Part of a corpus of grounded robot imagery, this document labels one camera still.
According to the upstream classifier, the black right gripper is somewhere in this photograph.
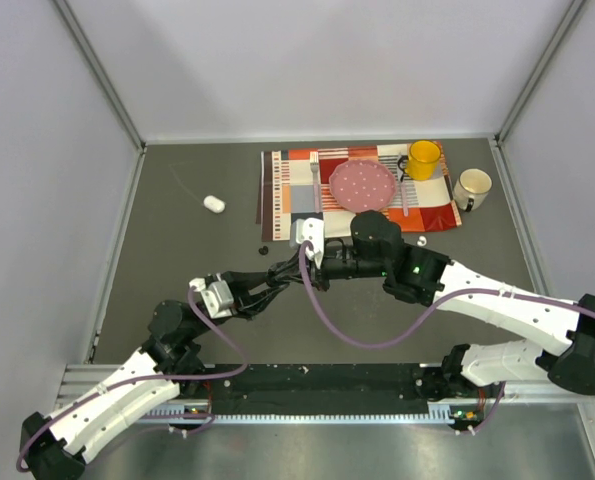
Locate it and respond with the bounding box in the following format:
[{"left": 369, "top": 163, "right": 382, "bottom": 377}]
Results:
[{"left": 276, "top": 246, "right": 388, "bottom": 293}]

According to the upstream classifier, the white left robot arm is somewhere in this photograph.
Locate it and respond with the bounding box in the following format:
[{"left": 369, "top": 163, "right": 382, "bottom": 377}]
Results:
[{"left": 16, "top": 271, "right": 289, "bottom": 479}]

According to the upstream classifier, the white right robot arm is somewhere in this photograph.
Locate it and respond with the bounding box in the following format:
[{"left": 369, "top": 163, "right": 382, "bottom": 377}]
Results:
[{"left": 290, "top": 211, "right": 595, "bottom": 396}]

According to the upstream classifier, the white earbud case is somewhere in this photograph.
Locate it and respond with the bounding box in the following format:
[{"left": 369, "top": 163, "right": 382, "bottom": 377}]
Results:
[{"left": 202, "top": 195, "right": 226, "bottom": 214}]

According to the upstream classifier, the colourful patterned placemat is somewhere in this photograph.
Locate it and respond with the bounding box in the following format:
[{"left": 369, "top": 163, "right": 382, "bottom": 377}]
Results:
[{"left": 257, "top": 141, "right": 462, "bottom": 242}]

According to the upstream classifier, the pink polka dot plate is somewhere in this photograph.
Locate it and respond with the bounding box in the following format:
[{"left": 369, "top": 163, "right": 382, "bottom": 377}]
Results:
[{"left": 328, "top": 160, "right": 398, "bottom": 214}]

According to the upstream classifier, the pink fork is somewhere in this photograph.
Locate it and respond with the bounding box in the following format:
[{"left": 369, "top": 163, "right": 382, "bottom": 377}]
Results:
[{"left": 309, "top": 151, "right": 321, "bottom": 213}]

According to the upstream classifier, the pink knife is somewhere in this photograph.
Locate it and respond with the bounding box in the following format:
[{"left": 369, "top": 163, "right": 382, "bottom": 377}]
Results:
[{"left": 400, "top": 170, "right": 409, "bottom": 217}]

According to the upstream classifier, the yellow mug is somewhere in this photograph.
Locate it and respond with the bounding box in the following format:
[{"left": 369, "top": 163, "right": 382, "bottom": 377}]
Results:
[{"left": 404, "top": 140, "right": 441, "bottom": 181}]

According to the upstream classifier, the white enamel mug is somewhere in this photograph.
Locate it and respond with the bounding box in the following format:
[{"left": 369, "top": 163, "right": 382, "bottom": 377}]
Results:
[{"left": 453, "top": 168, "right": 493, "bottom": 212}]

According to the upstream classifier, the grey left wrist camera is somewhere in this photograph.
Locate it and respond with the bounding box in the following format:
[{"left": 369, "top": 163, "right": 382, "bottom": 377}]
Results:
[{"left": 189, "top": 274, "right": 236, "bottom": 319}]

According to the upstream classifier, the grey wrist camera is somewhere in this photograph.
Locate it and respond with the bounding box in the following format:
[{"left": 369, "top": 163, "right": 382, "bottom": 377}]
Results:
[
  {"left": 189, "top": 274, "right": 236, "bottom": 319},
  {"left": 289, "top": 218, "right": 325, "bottom": 269}
]

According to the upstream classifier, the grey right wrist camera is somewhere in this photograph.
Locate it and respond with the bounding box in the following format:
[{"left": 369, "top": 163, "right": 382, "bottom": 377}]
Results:
[{"left": 289, "top": 218, "right": 325, "bottom": 269}]

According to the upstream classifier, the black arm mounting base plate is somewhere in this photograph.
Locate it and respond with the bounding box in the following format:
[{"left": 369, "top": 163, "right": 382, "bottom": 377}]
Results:
[{"left": 211, "top": 364, "right": 428, "bottom": 414}]

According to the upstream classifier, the slotted grey cable duct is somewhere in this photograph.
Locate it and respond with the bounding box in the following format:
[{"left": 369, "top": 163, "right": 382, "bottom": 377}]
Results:
[{"left": 139, "top": 404, "right": 481, "bottom": 425}]

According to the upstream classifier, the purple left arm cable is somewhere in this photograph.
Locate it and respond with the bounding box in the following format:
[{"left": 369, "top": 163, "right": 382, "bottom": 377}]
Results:
[{"left": 15, "top": 284, "right": 251, "bottom": 474}]

